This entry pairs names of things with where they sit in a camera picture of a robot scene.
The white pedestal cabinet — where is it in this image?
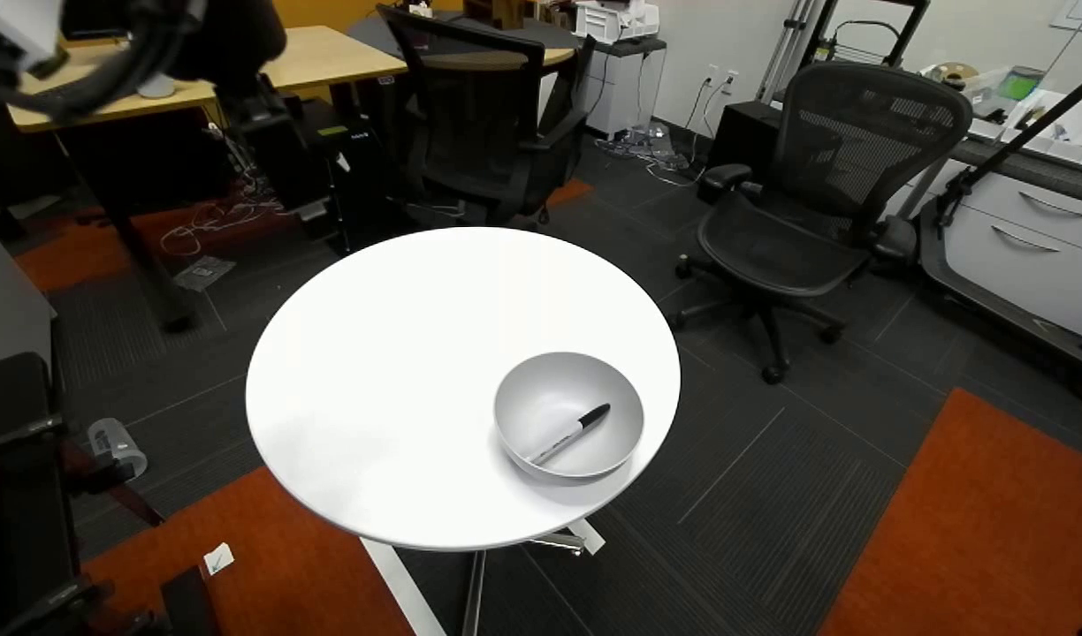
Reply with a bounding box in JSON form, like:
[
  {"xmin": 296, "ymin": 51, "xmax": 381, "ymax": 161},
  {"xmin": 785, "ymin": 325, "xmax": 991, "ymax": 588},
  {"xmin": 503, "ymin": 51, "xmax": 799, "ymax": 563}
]
[{"xmin": 584, "ymin": 38, "xmax": 667, "ymax": 145}]

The white table base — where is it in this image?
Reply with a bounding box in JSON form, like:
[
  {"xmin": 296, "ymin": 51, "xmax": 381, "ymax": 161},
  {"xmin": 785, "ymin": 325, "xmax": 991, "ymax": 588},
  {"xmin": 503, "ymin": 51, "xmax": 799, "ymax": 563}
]
[{"xmin": 358, "ymin": 512, "xmax": 611, "ymax": 636}]

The black mesh office chair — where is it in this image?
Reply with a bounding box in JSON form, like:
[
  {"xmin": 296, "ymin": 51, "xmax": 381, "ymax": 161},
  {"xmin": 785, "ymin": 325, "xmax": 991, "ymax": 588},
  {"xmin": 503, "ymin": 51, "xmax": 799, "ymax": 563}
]
[{"xmin": 667, "ymin": 61, "xmax": 975, "ymax": 390}]

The black tripod pole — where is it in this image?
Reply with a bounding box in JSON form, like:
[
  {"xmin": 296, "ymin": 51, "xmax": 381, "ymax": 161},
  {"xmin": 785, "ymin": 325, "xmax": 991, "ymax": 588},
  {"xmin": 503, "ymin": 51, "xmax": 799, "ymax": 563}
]
[{"xmin": 934, "ymin": 62, "xmax": 1082, "ymax": 231}]

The green item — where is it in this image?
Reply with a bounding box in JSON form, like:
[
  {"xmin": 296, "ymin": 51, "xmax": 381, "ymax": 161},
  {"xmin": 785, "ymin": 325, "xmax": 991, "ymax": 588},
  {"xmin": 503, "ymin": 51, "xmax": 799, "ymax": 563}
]
[{"xmin": 996, "ymin": 62, "xmax": 1050, "ymax": 107}]

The black cabinet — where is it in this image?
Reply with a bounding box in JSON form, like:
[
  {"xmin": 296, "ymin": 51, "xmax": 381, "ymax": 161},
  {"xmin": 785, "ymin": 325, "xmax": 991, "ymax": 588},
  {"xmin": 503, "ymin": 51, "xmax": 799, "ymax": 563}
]
[{"xmin": 0, "ymin": 214, "xmax": 101, "ymax": 636}]

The light wooden desk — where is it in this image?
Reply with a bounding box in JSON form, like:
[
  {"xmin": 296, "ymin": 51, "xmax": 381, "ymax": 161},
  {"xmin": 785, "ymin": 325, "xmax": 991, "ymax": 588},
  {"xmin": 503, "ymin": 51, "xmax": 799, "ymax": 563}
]
[{"xmin": 4, "ymin": 20, "xmax": 409, "ymax": 336}]

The black box by wall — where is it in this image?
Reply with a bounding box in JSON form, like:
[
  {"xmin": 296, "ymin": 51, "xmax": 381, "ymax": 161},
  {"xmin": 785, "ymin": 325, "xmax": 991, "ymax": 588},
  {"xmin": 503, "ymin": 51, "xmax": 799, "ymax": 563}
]
[{"xmin": 711, "ymin": 100, "xmax": 797, "ymax": 205}]

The white drawer cabinet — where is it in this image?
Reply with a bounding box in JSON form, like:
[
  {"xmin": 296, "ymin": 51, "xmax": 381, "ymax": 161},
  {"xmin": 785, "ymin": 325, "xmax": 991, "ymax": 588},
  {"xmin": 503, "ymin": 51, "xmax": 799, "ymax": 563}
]
[{"xmin": 938, "ymin": 118, "xmax": 1082, "ymax": 345}]

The black padded office chair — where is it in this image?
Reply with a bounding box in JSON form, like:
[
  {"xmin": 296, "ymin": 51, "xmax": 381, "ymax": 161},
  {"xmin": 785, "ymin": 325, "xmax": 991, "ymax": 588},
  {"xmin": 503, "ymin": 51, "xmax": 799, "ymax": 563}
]
[{"xmin": 375, "ymin": 2, "xmax": 598, "ymax": 232}]

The black stand with rods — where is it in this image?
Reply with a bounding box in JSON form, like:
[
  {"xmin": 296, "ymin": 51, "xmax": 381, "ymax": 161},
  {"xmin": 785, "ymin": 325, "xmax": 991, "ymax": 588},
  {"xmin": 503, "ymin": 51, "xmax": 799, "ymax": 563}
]
[{"xmin": 758, "ymin": 0, "xmax": 938, "ymax": 107}]

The white box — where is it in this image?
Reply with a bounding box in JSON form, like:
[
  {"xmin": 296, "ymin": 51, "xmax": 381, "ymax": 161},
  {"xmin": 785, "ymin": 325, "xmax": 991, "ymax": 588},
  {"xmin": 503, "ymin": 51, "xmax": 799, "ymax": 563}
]
[{"xmin": 574, "ymin": 0, "xmax": 665, "ymax": 51}]

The black and grey marker pen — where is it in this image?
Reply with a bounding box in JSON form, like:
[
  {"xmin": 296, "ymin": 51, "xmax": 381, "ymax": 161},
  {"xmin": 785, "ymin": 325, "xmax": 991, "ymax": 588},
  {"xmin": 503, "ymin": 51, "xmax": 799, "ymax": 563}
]
[{"xmin": 530, "ymin": 398, "xmax": 614, "ymax": 471}]

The grey cylinder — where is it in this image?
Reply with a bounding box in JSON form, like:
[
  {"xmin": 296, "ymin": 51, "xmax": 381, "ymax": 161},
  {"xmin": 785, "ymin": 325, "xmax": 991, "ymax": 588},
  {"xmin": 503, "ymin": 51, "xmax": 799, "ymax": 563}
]
[{"xmin": 85, "ymin": 413, "xmax": 152, "ymax": 484}]

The small white tag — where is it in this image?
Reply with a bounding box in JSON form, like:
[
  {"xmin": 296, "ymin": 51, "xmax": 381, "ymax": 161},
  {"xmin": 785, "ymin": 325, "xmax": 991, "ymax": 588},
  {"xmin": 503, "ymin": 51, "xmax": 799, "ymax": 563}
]
[{"xmin": 197, "ymin": 539, "xmax": 236, "ymax": 579}]

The thin floor cable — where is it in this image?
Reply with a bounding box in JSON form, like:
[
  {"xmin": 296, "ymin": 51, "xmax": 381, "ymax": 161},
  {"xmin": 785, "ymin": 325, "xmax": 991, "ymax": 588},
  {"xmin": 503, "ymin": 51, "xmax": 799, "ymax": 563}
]
[{"xmin": 150, "ymin": 192, "xmax": 285, "ymax": 264}]

